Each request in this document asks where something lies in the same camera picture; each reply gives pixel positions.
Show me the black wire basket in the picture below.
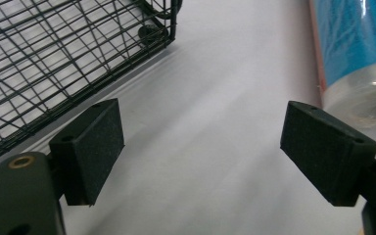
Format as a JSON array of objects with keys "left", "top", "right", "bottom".
[{"left": 0, "top": 0, "right": 183, "bottom": 169}]

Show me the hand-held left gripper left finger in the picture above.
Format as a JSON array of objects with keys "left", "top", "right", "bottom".
[{"left": 48, "top": 98, "right": 125, "bottom": 207}]

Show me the blue plastic-wrapped roll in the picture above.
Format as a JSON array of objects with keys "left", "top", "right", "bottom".
[{"left": 308, "top": 0, "right": 376, "bottom": 128}]

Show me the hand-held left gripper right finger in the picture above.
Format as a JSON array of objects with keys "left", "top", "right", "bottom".
[{"left": 279, "top": 100, "right": 376, "bottom": 208}]

